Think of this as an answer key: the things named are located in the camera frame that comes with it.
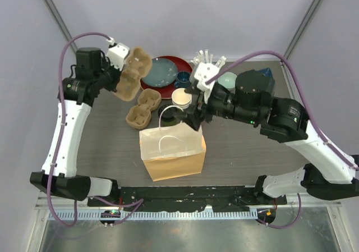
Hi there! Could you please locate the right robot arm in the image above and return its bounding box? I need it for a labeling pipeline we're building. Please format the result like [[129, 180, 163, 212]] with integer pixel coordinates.
[[181, 67, 358, 204]]

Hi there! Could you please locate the aluminium front rail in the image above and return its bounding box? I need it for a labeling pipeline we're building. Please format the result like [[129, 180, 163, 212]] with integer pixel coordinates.
[[35, 184, 343, 222]]

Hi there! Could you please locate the dark blue leaf plate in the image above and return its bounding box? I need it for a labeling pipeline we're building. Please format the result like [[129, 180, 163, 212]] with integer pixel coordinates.
[[259, 67, 275, 91]]

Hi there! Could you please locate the black lid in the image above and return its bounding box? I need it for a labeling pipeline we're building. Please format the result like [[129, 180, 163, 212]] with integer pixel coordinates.
[[158, 104, 182, 126]]

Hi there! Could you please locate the mint green ceramic bowl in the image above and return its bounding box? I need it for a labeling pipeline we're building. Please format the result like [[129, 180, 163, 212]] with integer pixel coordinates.
[[217, 72, 237, 91]]

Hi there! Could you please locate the dark blue ceramic mug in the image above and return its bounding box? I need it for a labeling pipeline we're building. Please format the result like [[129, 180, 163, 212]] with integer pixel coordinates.
[[174, 71, 191, 89]]

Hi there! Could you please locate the grey-blue ceramic plate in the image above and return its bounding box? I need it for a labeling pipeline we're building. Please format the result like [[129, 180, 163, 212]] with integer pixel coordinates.
[[142, 58, 178, 88]]

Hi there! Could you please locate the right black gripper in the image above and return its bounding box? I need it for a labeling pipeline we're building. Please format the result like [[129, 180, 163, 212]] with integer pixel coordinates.
[[173, 82, 259, 131]]

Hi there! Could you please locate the cardboard cup carrier tray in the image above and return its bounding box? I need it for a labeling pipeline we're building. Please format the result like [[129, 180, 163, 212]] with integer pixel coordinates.
[[126, 89, 162, 130]]

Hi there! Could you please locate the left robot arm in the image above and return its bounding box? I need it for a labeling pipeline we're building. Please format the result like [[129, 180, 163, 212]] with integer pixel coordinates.
[[30, 47, 121, 207]]

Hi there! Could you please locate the red round tray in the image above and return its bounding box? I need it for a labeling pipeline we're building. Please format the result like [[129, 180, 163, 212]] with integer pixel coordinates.
[[140, 56, 192, 99]]

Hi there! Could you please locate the brown paper takeout bag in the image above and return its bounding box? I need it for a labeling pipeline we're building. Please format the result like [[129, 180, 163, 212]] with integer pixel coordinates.
[[139, 122, 206, 181]]

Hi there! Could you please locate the green paper cup stack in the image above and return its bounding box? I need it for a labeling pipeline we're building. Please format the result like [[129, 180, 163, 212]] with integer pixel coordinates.
[[171, 88, 192, 109]]

